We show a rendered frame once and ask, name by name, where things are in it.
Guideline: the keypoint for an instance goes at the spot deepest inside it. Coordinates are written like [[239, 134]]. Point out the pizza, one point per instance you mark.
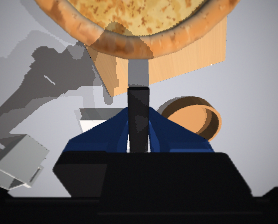
[[137, 29]]

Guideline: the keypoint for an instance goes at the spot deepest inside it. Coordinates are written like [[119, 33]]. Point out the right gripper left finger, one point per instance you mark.
[[103, 137]]

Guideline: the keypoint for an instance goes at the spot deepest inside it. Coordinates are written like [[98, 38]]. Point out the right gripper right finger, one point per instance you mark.
[[173, 137]]

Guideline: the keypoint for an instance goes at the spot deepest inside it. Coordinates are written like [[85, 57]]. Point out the light wood cutting board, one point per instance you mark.
[[206, 51]]

